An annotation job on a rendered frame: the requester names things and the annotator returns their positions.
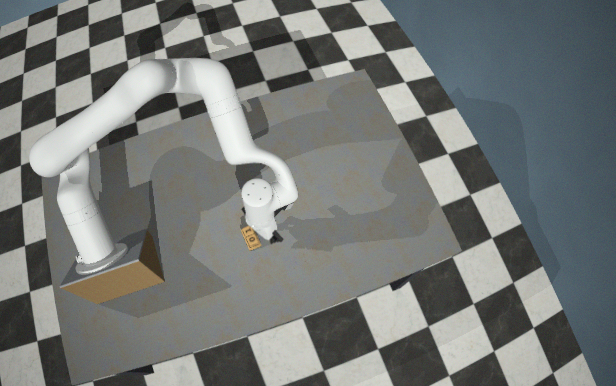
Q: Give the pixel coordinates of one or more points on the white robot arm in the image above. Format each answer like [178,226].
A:
[59,150]

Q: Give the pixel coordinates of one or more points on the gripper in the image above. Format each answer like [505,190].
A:
[266,231]

